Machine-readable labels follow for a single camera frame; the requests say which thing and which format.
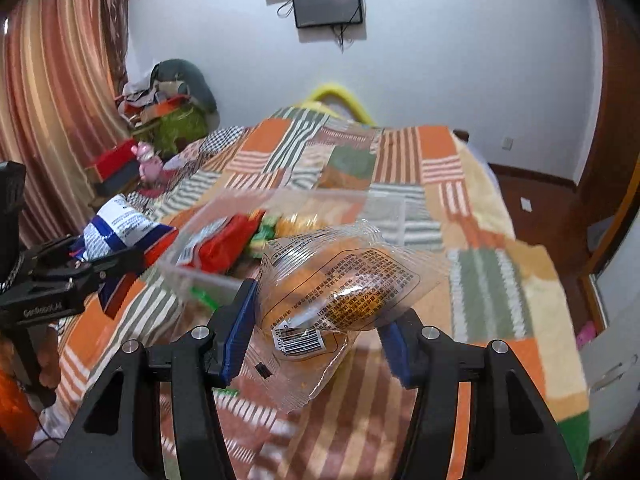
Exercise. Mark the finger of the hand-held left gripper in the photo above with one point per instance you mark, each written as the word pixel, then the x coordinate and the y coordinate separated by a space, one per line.
pixel 50 249
pixel 110 264

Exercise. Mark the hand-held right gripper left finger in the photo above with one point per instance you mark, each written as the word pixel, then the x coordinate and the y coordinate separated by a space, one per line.
pixel 237 332

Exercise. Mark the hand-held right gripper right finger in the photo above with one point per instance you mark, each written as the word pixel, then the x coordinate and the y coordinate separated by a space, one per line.
pixel 397 355

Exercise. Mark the blue white snack packet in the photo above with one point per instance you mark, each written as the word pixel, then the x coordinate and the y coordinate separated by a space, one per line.
pixel 120 232

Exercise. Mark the red snack packet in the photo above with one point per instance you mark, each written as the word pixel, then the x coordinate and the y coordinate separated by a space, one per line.
pixel 220 247

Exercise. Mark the clear pastry packet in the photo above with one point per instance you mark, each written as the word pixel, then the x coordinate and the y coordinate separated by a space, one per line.
pixel 350 280

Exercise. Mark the green snack packet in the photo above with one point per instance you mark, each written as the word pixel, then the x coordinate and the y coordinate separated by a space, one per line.
pixel 265 232
pixel 227 391
pixel 206 296

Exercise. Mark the orange snack bag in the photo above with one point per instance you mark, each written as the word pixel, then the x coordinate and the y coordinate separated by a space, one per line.
pixel 300 224

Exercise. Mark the clear plastic container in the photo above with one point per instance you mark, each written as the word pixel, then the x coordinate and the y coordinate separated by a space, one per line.
pixel 320 205

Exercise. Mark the person's left hand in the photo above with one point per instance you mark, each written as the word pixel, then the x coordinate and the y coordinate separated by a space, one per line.
pixel 50 360

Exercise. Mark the dark box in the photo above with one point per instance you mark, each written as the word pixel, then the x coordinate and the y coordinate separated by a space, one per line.
pixel 117 180

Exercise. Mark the pink rabbit bottle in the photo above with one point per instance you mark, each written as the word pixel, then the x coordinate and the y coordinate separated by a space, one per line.
pixel 149 165

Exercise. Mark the orange cloth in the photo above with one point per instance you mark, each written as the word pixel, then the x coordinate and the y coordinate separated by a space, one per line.
pixel 17 410

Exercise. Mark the red box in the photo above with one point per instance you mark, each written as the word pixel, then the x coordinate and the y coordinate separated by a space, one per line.
pixel 112 157

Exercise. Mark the checked patchwork quilt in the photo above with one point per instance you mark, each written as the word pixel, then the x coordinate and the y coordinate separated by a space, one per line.
pixel 200 165

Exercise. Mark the orange striped patchwork blanket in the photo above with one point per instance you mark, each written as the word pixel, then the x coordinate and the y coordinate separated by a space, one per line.
pixel 480 240

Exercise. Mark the striped curtain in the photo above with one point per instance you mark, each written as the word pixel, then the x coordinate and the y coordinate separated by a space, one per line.
pixel 55 100

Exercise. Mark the green bag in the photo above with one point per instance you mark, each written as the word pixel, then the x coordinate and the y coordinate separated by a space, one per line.
pixel 180 127

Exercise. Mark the pile of clutter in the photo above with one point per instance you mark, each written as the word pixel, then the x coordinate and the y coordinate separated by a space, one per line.
pixel 145 102

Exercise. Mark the pink object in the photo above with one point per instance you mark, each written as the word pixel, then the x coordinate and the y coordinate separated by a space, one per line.
pixel 585 335

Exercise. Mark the white paper scrap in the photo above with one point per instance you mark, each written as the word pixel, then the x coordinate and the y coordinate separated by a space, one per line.
pixel 526 205

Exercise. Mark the yellow curved tube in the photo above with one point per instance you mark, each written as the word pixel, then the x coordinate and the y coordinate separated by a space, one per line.
pixel 345 97

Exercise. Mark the brown wooden door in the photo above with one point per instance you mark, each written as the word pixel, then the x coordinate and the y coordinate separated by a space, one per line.
pixel 612 110

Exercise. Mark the small black monitor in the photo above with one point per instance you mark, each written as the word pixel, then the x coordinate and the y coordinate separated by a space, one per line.
pixel 327 5

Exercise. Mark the wall socket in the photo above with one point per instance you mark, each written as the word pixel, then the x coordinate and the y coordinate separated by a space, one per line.
pixel 508 143

